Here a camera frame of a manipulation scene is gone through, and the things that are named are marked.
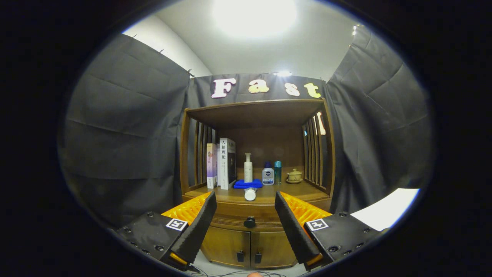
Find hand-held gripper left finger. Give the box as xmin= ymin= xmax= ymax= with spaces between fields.
xmin=115 ymin=191 xmax=218 ymax=272

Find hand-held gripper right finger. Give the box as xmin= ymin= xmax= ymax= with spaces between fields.
xmin=274 ymin=190 xmax=389 ymax=272

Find brown wooden drawer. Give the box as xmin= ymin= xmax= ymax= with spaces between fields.
xmin=181 ymin=198 xmax=333 ymax=232

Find wooden cabinet door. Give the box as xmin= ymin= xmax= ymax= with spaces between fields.
xmin=201 ymin=225 xmax=251 ymax=267
xmin=251 ymin=229 xmax=298 ymax=269

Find wooden countertop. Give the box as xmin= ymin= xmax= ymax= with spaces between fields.
xmin=184 ymin=181 xmax=331 ymax=204

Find brown wooden cabinet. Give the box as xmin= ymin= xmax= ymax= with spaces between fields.
xmin=180 ymin=98 xmax=336 ymax=269

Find blue folded towel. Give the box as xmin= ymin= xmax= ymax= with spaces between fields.
xmin=233 ymin=179 xmax=264 ymax=189

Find white bottle blue cap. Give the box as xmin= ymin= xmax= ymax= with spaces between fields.
xmin=262 ymin=162 xmax=275 ymax=186

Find purple book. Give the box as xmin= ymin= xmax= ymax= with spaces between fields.
xmin=206 ymin=143 xmax=218 ymax=189

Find white thick book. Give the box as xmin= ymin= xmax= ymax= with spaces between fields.
xmin=218 ymin=137 xmax=236 ymax=190

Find white flat surface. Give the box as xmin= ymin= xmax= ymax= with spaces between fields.
xmin=351 ymin=188 xmax=420 ymax=231

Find black backdrop cloth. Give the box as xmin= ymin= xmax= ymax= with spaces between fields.
xmin=57 ymin=25 xmax=435 ymax=229

